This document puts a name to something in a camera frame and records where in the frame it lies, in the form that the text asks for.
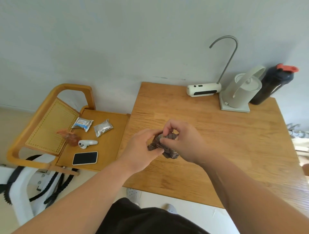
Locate black bottle orange cap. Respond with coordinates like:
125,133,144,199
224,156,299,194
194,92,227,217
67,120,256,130
249,63,299,105

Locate white exercise machine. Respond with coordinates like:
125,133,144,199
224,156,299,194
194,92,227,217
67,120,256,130
0,154,63,226

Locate blue white wipes packet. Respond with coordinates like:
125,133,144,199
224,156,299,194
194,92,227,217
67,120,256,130
71,117,94,132

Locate brown spray bottle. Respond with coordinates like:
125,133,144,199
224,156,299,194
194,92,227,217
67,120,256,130
57,129,82,147

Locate silver foil packet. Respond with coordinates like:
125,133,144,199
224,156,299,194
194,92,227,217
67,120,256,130
93,118,114,138

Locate person's left hand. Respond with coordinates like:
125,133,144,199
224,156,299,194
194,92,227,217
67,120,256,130
118,128,164,175

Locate grey left shoe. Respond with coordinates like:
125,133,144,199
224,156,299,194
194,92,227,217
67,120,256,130
126,188,142,207

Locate wooden rattan chair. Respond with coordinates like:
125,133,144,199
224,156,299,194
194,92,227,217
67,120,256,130
6,84,131,176

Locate smartphone with cream case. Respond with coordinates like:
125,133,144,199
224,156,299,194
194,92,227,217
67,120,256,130
72,151,99,166

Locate striped cleaning cloth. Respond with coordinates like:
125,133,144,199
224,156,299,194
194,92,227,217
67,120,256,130
147,130,180,159

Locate black braided ropes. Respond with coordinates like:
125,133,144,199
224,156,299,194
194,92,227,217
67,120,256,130
29,167,79,209

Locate black shorts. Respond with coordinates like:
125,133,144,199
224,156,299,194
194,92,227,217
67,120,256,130
95,197,211,234

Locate white cylinder appliance square base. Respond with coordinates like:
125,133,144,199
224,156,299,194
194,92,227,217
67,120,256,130
219,65,266,113

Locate grey shoe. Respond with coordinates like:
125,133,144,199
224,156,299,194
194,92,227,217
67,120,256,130
164,203,178,215
126,188,142,207

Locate person's left forearm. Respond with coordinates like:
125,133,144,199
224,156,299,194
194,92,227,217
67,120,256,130
12,159,136,234

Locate white radiator pipes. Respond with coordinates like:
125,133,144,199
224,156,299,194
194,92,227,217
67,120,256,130
286,123,309,157

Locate white controller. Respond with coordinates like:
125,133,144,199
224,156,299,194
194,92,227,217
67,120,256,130
78,139,98,149

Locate grey right shoe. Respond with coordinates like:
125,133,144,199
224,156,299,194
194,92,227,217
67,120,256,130
164,203,178,215

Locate person's right hand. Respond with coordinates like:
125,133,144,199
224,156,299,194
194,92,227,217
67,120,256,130
159,119,208,166

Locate person's right forearm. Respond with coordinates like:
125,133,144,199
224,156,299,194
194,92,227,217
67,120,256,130
198,149,309,234

